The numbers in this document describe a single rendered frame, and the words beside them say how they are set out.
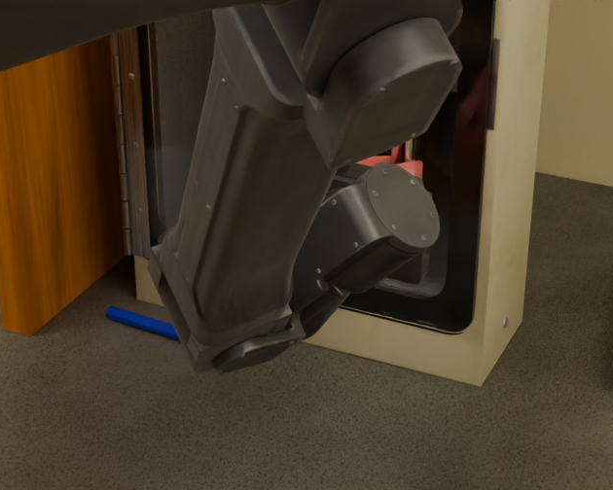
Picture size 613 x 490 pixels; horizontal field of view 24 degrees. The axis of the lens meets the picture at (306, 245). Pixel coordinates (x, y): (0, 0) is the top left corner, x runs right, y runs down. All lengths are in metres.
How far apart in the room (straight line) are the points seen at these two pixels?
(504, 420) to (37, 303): 0.40
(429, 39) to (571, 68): 1.03
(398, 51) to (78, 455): 0.69
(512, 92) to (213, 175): 0.48
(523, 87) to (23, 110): 0.39
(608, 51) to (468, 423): 0.50
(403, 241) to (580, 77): 0.70
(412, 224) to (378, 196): 0.03
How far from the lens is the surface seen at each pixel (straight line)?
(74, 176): 1.23
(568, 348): 1.21
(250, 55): 0.50
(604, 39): 1.46
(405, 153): 1.00
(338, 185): 0.93
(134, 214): 1.20
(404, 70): 0.44
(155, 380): 1.15
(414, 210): 0.82
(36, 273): 1.21
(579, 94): 1.49
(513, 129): 1.07
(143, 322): 1.21
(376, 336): 1.16
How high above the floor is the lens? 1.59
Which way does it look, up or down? 29 degrees down
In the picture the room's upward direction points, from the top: straight up
